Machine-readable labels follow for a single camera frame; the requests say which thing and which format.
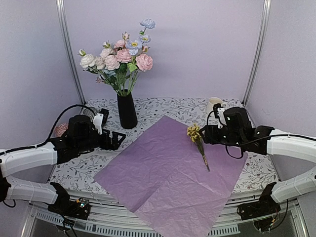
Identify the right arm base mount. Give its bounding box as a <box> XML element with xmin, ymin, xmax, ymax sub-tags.
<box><xmin>237</xmin><ymin>182</ymin><xmax>281</xmax><ymax>232</ymax></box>

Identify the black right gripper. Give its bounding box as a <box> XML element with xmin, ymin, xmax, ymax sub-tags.
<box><xmin>199</xmin><ymin>125</ymin><xmax>244</xmax><ymax>148</ymax></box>

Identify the black tapered vase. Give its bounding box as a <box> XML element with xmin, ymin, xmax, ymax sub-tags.
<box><xmin>117</xmin><ymin>89</ymin><xmax>138</xmax><ymax>129</ymax></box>

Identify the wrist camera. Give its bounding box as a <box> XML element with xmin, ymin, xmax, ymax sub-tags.
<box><xmin>92</xmin><ymin>109</ymin><xmax>109</xmax><ymax>135</ymax></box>
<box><xmin>213</xmin><ymin>103</ymin><xmax>226</xmax><ymax>128</ymax></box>

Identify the light blue flower stem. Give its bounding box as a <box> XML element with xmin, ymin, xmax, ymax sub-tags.
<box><xmin>102</xmin><ymin>69</ymin><xmax>116</xmax><ymax>77</ymax></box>

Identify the cream ceramic mug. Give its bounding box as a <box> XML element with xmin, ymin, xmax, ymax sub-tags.
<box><xmin>205</xmin><ymin>97</ymin><xmax>228</xmax><ymax>115</ymax></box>

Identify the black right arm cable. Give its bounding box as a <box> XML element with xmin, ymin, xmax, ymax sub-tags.
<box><xmin>226</xmin><ymin>144</ymin><xmax>249</xmax><ymax>159</ymax></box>

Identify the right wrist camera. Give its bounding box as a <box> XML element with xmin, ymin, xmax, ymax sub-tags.
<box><xmin>213</xmin><ymin>103</ymin><xmax>226</xmax><ymax>128</ymax></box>

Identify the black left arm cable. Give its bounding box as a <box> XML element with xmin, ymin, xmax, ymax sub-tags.
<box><xmin>0</xmin><ymin>104</ymin><xmax>96</xmax><ymax>156</ymax></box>

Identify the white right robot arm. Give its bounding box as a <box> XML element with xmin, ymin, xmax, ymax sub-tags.
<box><xmin>199</xmin><ymin>104</ymin><xmax>316</xmax><ymax>215</ymax></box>

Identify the right aluminium frame post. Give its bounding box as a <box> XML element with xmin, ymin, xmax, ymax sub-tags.
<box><xmin>242</xmin><ymin>0</ymin><xmax>271</xmax><ymax>107</ymax></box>

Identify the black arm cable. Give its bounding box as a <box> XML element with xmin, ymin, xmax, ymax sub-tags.
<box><xmin>226</xmin><ymin>144</ymin><xmax>249</xmax><ymax>159</ymax></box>
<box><xmin>0</xmin><ymin>104</ymin><xmax>96</xmax><ymax>156</ymax></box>

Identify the pink rose flower stem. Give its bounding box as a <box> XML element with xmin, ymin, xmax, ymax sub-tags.
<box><xmin>112</xmin><ymin>33</ymin><xmax>131</xmax><ymax>93</ymax></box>

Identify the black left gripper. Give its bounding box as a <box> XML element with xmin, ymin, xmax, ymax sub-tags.
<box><xmin>76</xmin><ymin>129</ymin><xmax>126</xmax><ymax>154</ymax></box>

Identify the white rose flower stem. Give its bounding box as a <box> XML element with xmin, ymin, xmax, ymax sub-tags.
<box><xmin>79</xmin><ymin>49</ymin><xmax>105</xmax><ymax>74</ymax></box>

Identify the aluminium frame post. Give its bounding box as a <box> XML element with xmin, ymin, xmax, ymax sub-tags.
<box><xmin>242</xmin><ymin>0</ymin><xmax>271</xmax><ymax>107</ymax></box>
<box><xmin>56</xmin><ymin>0</ymin><xmax>86</xmax><ymax>104</ymax></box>

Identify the purple pink wrapping paper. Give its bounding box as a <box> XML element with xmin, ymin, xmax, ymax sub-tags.
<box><xmin>93</xmin><ymin>115</ymin><xmax>249</xmax><ymax>237</ymax></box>

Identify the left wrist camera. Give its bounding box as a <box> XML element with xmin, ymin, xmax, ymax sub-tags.
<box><xmin>92</xmin><ymin>109</ymin><xmax>109</xmax><ymax>135</ymax></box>

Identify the striped grey teacup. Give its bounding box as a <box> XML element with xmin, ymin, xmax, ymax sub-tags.
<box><xmin>82</xmin><ymin>107</ymin><xmax>97</xmax><ymax>119</ymax></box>

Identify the floral patterned tablecloth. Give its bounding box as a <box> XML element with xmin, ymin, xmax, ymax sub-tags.
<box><xmin>49</xmin><ymin>98</ymin><xmax>279</xmax><ymax>195</ymax></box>

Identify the yellow small flower sprig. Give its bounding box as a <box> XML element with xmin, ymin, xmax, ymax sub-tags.
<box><xmin>187</xmin><ymin>123</ymin><xmax>210</xmax><ymax>172</ymax></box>

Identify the left aluminium frame post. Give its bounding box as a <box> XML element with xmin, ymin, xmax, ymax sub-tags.
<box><xmin>56</xmin><ymin>0</ymin><xmax>86</xmax><ymax>104</ymax></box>

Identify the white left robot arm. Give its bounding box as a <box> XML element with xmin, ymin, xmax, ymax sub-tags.
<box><xmin>0</xmin><ymin>114</ymin><xmax>126</xmax><ymax>214</ymax></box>

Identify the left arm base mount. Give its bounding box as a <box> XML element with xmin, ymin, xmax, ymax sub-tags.
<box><xmin>47</xmin><ymin>182</ymin><xmax>91</xmax><ymax>220</ymax></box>

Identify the aluminium front rail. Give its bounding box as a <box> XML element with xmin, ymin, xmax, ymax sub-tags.
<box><xmin>22</xmin><ymin>191</ymin><xmax>309</xmax><ymax>237</ymax></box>

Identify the blue poppy flower stem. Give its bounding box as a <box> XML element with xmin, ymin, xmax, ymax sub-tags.
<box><xmin>125</xmin><ymin>18</ymin><xmax>156</xmax><ymax>63</ymax></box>

